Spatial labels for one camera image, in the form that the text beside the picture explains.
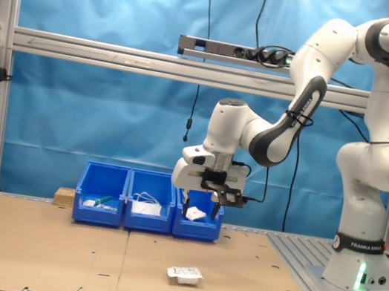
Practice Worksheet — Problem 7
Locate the white printed cotton packet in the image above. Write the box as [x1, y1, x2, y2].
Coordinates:
[183, 205, 207, 224]
[164, 262, 206, 290]

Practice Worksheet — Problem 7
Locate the blue plastic bin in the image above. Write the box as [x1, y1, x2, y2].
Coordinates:
[71, 159, 134, 232]
[167, 183, 228, 246]
[121, 167, 182, 238]

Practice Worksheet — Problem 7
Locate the white face mask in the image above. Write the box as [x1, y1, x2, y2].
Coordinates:
[129, 190, 165, 219]

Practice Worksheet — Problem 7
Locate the green capped tube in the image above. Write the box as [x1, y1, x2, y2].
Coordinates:
[93, 193, 113, 207]

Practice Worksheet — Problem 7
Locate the long aluminium cross beam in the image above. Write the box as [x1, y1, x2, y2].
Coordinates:
[9, 25, 375, 115]

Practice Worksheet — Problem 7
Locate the chipboard block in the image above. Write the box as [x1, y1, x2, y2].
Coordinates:
[53, 186, 79, 210]

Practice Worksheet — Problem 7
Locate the grey power strip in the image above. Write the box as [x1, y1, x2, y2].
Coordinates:
[176, 32, 297, 75]

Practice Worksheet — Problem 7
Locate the black power plug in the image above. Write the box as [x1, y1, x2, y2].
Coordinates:
[273, 46, 295, 69]
[260, 46, 277, 67]
[246, 45, 264, 65]

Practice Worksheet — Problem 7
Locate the black cable with ferrite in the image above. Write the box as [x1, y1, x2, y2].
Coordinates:
[181, 0, 218, 144]

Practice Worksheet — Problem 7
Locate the black camera cable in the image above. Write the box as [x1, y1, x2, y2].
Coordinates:
[225, 158, 273, 206]

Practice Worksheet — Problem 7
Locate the thin black cable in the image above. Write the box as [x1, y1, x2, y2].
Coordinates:
[251, 0, 270, 49]
[279, 128, 306, 234]

